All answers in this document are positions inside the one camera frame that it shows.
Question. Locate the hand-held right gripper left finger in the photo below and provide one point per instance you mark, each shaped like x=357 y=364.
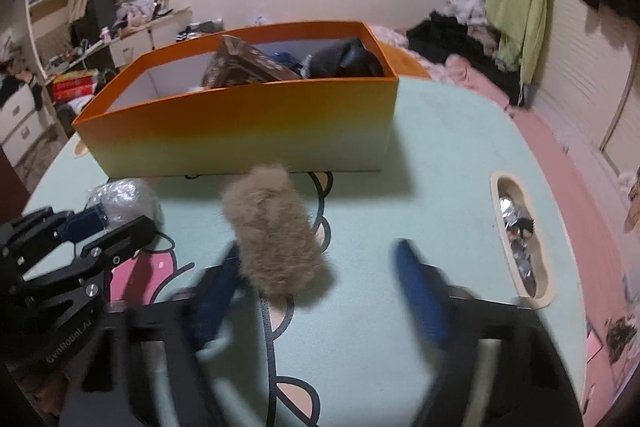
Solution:
x=215 y=302

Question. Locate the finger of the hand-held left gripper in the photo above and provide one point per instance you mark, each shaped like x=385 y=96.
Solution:
x=125 y=239
x=85 y=221

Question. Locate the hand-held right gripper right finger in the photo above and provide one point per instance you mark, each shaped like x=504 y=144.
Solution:
x=420 y=287

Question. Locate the plastic white ball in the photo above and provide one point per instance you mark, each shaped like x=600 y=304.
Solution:
x=125 y=199

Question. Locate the beige fluffy ball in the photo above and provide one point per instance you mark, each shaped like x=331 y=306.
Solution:
x=275 y=232

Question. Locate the orange cardboard box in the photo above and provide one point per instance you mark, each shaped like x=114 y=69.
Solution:
x=240 y=132

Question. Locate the brown clear card box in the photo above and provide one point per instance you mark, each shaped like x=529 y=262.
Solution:
x=240 y=64

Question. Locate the black lace cloth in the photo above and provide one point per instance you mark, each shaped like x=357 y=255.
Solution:
x=345 y=59

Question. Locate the blue tin box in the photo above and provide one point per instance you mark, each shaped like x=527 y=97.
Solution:
x=282 y=58

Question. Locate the cartoon printed desktop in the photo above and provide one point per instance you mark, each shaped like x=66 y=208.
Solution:
x=425 y=167

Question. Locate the foil wrappers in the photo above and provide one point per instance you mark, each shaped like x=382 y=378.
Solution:
x=515 y=227

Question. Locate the white drawer unit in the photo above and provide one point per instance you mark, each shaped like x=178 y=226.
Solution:
x=20 y=122

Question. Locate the red packet box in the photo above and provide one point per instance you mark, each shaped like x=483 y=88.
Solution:
x=75 y=84

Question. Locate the white drawer cabinet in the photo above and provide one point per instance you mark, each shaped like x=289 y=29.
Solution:
x=145 y=39

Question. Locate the small dark cloth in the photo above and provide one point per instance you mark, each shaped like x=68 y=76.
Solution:
x=621 y=339

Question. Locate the grey and white clothes heap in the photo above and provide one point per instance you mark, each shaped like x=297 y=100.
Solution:
x=200 y=29

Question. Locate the beige crumpled cloth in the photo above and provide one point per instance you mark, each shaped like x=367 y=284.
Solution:
x=632 y=202

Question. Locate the white louvered wardrobe door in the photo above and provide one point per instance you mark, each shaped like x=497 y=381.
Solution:
x=575 y=97

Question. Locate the black clothes pile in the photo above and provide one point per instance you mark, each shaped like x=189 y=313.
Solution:
x=450 y=37

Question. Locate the white clothes pile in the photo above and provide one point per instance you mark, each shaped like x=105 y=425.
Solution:
x=467 y=4

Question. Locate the white wall shelf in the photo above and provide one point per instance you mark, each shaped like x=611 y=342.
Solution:
x=50 y=2

